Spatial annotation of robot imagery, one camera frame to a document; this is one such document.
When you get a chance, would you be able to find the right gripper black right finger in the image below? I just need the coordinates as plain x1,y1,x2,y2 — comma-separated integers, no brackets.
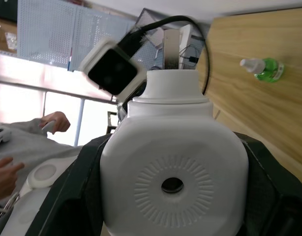
233,131,302,236

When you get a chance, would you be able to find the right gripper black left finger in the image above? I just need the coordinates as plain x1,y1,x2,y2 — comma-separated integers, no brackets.
30,134,112,236

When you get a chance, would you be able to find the white mosquito repellent heater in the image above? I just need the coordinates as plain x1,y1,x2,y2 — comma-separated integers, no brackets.
99,29,250,236

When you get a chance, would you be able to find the white bottle cap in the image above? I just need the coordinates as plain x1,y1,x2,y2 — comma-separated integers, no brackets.
239,58,266,75

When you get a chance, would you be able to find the green repellent liquid bottle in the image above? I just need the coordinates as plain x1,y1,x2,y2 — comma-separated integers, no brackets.
253,58,285,83

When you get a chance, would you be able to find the bare person hand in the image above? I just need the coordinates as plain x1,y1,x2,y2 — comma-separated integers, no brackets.
0,157,25,200
39,111,71,135

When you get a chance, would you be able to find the white robot body shell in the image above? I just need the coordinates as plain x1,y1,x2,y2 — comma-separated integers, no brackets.
0,157,68,236

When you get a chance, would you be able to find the person in grey sweater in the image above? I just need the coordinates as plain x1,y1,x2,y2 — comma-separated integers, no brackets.
0,118,84,197

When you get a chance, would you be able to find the white handheld controller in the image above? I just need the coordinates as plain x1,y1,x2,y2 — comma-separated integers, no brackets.
41,119,56,133

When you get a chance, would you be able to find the light grey pegboard panel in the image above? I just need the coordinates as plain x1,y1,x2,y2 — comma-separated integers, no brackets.
72,4,140,72
17,0,78,67

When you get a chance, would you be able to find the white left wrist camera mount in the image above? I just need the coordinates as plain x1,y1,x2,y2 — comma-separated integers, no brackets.
81,38,147,102

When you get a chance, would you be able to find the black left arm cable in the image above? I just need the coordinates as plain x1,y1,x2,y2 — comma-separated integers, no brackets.
116,15,211,95

